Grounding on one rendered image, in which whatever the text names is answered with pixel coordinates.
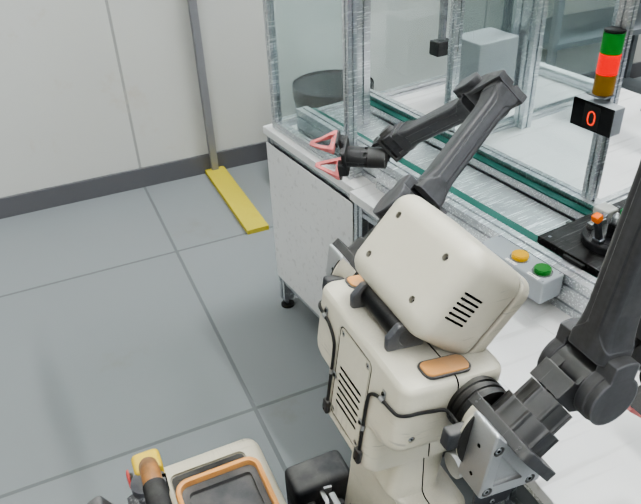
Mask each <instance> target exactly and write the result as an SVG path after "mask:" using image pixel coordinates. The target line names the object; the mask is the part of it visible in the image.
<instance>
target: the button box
mask: <svg viewBox="0 0 641 504"><path fill-rule="evenodd" d="M481 243H482V244H484V245H485V246H486V247H487V248H488V249H490V250H491V251H492V252H493V253H495V254H496V255H497V256H498V257H500V258H501V259H502V260H503V261H504V262H506V263H507V264H508V265H509V266H511V267H512V268H513V269H514V270H515V271H516V272H517V273H519V274H520V275H521V276H522V277H524V278H525V279H526V281H527V282H528V285H529V295H528V297H529V298H530V299H532V300H533V301H535V302H536V303H538V304H541V303H543V302H545V301H547V300H550V299H552V298H554V297H556V296H558V295H560V292H561V287H562V282H563V277H564V274H563V273H561V272H559V271H558V270H556V269H554V268H553V267H551V268H552V272H551V274H550V275H548V276H540V275H537V274H536V273H535V272H534V271H533V269H534V265H536V264H538V263H545V262H543V261H541V260H540V259H538V258H536V257H535V256H533V255H531V254H530V253H529V259H528V260H527V261H524V262H519V261H515V260H514V259H512V257H511V255H512V252H513V251H514V250H517V249H521V250H523V249H522V248H520V247H518V246H517V245H515V244H513V243H512V242H510V241H508V240H507V239H505V238H504V237H502V236H500V235H498V236H495V237H493V238H490V239H488V240H485V241H483V242H481ZM545 264H546V263H545Z"/></svg>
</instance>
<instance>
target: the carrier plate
mask: <svg viewBox="0 0 641 504"><path fill-rule="evenodd" d="M592 215H593V213H591V214H588V215H586V216H584V217H581V218H579V219H577V220H574V221H572V222H569V223H567V224H565V225H562V226H560V227H558V228H555V229H553V230H551V231H548V232H546V233H544V234H541V235H539V236H538V240H537V242H538V243H539V244H541V245H543V246H544V247H546V248H548V249H550V250H551V251H553V252H555V253H556V254H558V255H560V256H561V257H562V255H563V254H567V255H568V256H570V257H572V258H574V259H575V260H577V261H579V262H580V263H582V264H584V265H585V268H584V270H585V271H587V272H589V273H590V274H592V275H594V276H596V277H598V274H599V272H600V269H601V266H602V263H603V261H604V258H605V256H601V255H599V254H596V253H594V252H592V251H590V250H588V249H587V248H586V247H585V246H584V245H583V244H582V242H581V239H580V237H581V232H582V229H583V227H584V226H585V225H587V222H589V221H592V220H591V216H592Z"/></svg>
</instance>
